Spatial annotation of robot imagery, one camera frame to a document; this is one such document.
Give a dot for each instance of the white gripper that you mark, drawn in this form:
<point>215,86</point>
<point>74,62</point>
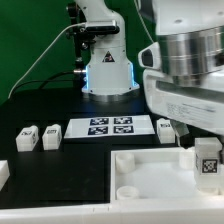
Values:
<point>201,107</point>

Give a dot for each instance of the white square tabletop part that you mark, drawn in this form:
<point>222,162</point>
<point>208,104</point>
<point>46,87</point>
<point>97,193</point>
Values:
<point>161,173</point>

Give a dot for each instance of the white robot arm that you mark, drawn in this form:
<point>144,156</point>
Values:
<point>183,74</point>

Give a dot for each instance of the white sheet with tags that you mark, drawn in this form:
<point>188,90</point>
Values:
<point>109,126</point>

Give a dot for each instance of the white left corner block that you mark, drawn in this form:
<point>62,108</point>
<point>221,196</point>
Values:
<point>4,173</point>

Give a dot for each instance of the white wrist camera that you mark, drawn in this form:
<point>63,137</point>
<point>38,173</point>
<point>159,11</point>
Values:
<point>150,57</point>

